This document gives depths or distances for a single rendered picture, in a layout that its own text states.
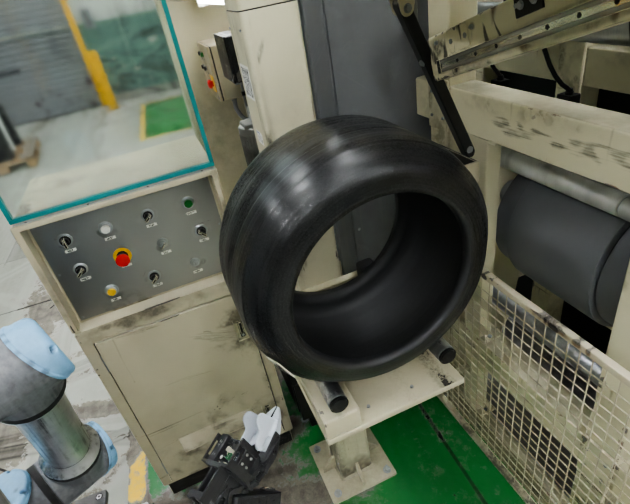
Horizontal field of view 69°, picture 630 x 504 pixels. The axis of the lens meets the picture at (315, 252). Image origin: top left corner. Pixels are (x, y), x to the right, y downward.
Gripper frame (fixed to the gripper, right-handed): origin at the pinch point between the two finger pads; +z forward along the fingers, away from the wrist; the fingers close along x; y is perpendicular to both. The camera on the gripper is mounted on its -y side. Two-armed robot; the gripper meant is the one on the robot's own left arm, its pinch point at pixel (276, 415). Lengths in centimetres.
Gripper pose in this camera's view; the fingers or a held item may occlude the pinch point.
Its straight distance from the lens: 93.5
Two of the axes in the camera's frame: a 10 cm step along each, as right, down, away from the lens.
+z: 4.2, -6.6, 6.2
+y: -5.1, -7.4, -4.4
